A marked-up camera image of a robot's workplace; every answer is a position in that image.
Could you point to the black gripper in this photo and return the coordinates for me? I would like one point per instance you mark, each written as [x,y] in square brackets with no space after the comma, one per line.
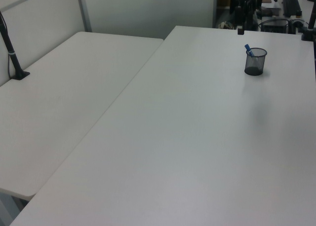
[239,15]

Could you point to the blue capped white marker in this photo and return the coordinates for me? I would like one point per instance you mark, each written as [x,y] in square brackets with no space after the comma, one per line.
[247,48]

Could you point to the camouflage pattern bag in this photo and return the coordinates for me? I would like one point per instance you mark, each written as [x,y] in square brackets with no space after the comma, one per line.
[225,25]

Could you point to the black tripod stand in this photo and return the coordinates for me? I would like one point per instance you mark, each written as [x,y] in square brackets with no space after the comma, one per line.
[248,13]

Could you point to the black computer case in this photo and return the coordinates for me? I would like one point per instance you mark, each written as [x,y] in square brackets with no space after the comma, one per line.
[274,25]

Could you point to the black mesh pen cup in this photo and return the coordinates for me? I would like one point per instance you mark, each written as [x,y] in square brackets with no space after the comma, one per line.
[254,70]

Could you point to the black keyboard panel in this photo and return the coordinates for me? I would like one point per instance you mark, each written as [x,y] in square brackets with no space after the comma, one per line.
[291,5]

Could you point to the black clamp stand pole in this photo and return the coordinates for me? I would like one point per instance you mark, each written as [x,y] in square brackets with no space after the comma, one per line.
[307,34]

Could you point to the white side table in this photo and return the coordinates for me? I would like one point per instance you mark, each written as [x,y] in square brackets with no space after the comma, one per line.
[61,87]

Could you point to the black stand pole white band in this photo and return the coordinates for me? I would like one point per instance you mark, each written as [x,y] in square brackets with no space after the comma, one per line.
[11,53]

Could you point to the grey metal partition post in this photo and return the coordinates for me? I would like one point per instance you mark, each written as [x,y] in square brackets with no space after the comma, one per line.
[84,13]

